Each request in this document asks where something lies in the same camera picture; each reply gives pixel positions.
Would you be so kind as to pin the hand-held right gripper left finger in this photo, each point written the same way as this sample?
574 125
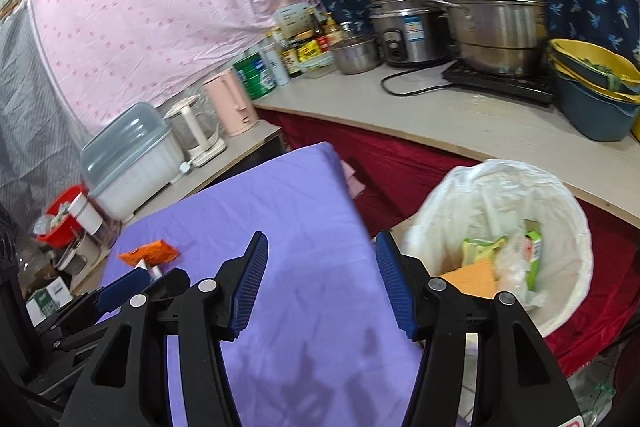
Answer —
250 277

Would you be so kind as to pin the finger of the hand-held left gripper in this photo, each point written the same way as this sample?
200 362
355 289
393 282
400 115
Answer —
172 281
120 287

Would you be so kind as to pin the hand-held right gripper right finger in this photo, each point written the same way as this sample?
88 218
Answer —
395 279

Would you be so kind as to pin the orange snack packet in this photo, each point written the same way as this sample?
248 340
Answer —
150 252

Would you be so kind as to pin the large orange foam net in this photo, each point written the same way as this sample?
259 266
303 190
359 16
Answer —
470 279

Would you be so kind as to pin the yellow green snack bag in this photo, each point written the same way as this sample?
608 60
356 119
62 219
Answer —
477 249

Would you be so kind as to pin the clear plastic wrapper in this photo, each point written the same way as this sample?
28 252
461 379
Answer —
515 267

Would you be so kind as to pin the trash bin white bag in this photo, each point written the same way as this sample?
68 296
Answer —
565 227

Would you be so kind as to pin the white green cardboard box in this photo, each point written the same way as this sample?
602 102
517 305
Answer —
47 302

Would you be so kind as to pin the white jar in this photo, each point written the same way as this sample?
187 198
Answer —
87 214

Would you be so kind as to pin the red plastic basin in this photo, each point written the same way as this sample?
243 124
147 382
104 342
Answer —
55 237

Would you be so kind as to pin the purple tablecloth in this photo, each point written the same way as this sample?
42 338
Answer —
300 207

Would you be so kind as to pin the white container grey lid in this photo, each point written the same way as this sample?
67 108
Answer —
135 187

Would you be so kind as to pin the pink sheet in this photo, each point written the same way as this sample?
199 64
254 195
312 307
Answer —
352 179

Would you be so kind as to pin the dark red cloth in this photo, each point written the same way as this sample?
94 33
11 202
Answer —
400 167

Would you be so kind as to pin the white power plug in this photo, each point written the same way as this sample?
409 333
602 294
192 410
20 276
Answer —
185 167

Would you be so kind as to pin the pink electric kettle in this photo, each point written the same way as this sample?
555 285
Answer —
227 102

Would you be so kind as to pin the green tin can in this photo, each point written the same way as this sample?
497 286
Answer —
255 77

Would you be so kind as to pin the grey striped cloth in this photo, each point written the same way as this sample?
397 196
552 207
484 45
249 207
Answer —
30 107

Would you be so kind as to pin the white bottle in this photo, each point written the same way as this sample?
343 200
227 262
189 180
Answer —
277 64

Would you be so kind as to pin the black induction cooker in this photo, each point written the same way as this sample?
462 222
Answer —
500 87

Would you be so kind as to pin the dark sauce bottle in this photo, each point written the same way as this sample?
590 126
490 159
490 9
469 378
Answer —
291 59

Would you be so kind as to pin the small steel pot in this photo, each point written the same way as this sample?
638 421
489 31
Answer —
355 57

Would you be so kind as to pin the yellow label jar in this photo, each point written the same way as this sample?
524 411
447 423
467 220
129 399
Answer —
308 52

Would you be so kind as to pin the steel rice cooker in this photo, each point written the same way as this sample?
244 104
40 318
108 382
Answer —
405 32

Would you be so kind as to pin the blue plastic basin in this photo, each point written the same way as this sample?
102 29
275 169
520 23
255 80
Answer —
590 117

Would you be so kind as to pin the orange cap bottle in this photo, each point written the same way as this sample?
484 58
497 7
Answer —
332 29

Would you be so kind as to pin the pink dotted curtain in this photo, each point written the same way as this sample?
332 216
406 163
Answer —
150 7

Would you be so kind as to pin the large steel steamer pot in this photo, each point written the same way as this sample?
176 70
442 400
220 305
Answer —
495 17

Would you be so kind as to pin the yellow plastic basin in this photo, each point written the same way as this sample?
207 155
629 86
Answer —
580 52

